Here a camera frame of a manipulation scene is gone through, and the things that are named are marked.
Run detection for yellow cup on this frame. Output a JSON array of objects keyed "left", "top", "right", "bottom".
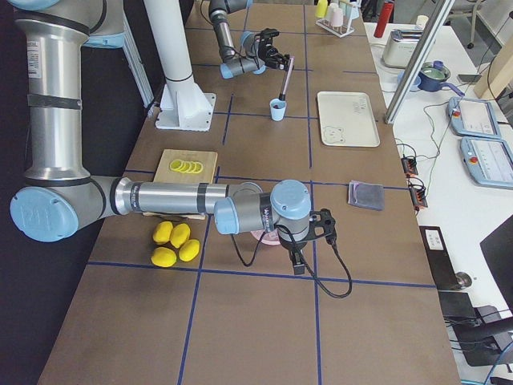
[{"left": 315, "top": 0, "right": 329, "bottom": 19}]

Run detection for light blue cup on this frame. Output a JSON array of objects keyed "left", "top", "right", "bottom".
[{"left": 269, "top": 99, "right": 287, "bottom": 121}]

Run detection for teach pendant tablet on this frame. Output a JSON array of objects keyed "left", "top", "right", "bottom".
[
  {"left": 460, "top": 136, "right": 512, "bottom": 189},
  {"left": 447, "top": 96, "right": 502, "bottom": 139}
]

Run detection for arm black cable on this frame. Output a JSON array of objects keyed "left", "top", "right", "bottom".
[
  {"left": 230, "top": 216, "right": 353, "bottom": 299},
  {"left": 222, "top": 31, "right": 261, "bottom": 65}
]

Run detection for cream bear tray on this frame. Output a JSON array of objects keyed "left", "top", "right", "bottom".
[{"left": 317, "top": 91, "right": 380, "bottom": 148}]

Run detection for pink cup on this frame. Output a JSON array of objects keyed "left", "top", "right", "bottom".
[{"left": 326, "top": 6, "right": 344, "bottom": 28}]

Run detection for grey folded cloth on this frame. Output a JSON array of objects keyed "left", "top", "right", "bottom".
[{"left": 348, "top": 180, "right": 385, "bottom": 211}]

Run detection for blue saucepan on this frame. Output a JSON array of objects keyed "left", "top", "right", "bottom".
[{"left": 418, "top": 60, "right": 465, "bottom": 97}]

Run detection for wooden cutting board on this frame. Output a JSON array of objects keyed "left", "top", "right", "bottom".
[{"left": 143, "top": 149, "right": 220, "bottom": 221}]

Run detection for pink bowl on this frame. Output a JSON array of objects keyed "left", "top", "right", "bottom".
[{"left": 251, "top": 230, "right": 280, "bottom": 245}]

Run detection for white cup rack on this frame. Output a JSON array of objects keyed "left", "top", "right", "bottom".
[{"left": 315, "top": 0, "right": 362, "bottom": 38}]

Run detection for yellow lemon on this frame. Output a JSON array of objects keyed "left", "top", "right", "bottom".
[
  {"left": 179, "top": 239, "right": 200, "bottom": 262},
  {"left": 152, "top": 221, "right": 173, "bottom": 245},
  {"left": 170, "top": 223, "right": 191, "bottom": 249},
  {"left": 151, "top": 247, "right": 177, "bottom": 268}
]

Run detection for lemon slices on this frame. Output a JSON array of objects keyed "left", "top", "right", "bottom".
[{"left": 169, "top": 159, "right": 204, "bottom": 174}]

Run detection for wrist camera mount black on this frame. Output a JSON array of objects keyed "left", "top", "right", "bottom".
[{"left": 305, "top": 209, "right": 337, "bottom": 245}]

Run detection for blue bowl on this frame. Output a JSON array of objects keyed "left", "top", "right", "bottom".
[{"left": 397, "top": 71, "right": 422, "bottom": 92}]

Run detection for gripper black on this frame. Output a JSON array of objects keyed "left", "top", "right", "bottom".
[
  {"left": 258, "top": 44, "right": 290, "bottom": 70},
  {"left": 278, "top": 232, "right": 308, "bottom": 275}
]

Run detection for steel muddler black tip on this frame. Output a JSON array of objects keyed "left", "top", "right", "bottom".
[{"left": 278, "top": 56, "right": 295, "bottom": 101}]

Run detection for black monitor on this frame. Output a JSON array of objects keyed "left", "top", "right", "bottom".
[{"left": 480, "top": 217, "right": 513, "bottom": 308}]

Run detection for red bottle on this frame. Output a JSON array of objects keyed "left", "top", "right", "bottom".
[{"left": 374, "top": 0, "right": 394, "bottom": 39}]

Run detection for aluminium frame post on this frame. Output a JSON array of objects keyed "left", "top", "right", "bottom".
[{"left": 384, "top": 0, "right": 455, "bottom": 124}]

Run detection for white pedestal column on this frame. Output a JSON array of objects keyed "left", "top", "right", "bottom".
[{"left": 144, "top": 0, "right": 216, "bottom": 132}]

